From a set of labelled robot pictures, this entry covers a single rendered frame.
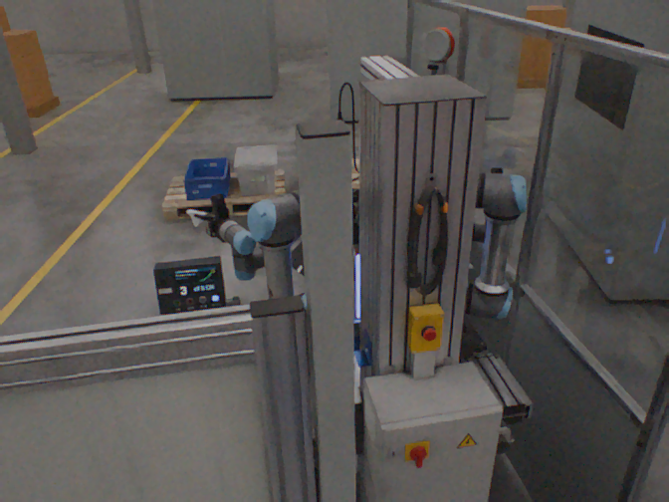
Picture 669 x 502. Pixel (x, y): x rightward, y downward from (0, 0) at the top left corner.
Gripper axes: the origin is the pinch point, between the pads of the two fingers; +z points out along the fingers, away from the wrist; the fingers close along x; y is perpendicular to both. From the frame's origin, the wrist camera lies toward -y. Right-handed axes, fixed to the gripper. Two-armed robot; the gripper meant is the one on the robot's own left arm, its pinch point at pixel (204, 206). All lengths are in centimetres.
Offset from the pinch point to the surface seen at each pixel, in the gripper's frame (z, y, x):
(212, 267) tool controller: -9.4, 22.1, -1.3
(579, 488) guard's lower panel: -128, 88, 96
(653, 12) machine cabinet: -14, -84, 283
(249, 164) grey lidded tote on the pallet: 268, 76, 169
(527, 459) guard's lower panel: -97, 110, 114
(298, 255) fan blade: 14, 39, 56
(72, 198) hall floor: 418, 141, 37
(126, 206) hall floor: 358, 136, 77
